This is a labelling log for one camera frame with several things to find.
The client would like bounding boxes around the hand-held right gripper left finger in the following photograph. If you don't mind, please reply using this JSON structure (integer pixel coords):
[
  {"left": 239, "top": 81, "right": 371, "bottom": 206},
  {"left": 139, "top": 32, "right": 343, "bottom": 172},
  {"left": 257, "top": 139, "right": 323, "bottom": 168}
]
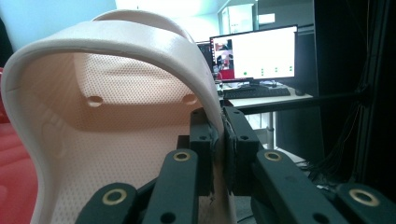
[{"left": 177, "top": 106, "right": 219, "bottom": 198}]

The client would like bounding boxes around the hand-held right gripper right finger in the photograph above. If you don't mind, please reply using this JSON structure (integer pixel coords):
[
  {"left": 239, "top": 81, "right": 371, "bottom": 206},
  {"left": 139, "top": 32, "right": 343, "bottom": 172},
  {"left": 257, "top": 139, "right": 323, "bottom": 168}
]
[{"left": 221, "top": 105, "right": 265, "bottom": 198}]

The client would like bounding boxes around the pink slipper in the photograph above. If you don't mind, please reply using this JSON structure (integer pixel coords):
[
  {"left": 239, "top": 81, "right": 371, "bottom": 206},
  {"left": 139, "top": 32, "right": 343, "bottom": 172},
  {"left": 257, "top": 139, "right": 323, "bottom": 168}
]
[{"left": 0, "top": 8, "right": 237, "bottom": 224}]

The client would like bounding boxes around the light wooden desk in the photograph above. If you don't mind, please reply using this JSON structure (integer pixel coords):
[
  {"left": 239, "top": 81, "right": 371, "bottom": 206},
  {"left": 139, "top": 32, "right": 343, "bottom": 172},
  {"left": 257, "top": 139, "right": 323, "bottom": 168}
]
[{"left": 217, "top": 81, "right": 314, "bottom": 150}]

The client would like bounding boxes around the black keyboard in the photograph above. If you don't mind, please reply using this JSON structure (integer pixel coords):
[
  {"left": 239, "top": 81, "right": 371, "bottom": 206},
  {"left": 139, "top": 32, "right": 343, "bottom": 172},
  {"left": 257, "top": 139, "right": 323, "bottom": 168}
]
[{"left": 221, "top": 86, "right": 291, "bottom": 101}]

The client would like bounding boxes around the small dark monitor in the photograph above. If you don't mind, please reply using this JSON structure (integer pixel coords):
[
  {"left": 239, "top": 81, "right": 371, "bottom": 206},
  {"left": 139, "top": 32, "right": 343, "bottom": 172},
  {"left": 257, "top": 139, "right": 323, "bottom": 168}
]
[{"left": 195, "top": 40, "right": 215, "bottom": 74}]

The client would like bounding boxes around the large computer monitor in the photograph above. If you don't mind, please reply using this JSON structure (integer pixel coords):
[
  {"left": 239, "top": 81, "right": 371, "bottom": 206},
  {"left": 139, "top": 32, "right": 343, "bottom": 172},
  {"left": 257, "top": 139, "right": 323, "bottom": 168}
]
[{"left": 208, "top": 24, "right": 299, "bottom": 83}]

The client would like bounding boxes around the bundle of black cables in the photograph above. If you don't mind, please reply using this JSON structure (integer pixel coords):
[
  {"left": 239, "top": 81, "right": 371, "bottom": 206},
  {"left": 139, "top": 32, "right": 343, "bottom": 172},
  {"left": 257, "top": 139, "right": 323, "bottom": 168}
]
[{"left": 306, "top": 18, "right": 379, "bottom": 185}]

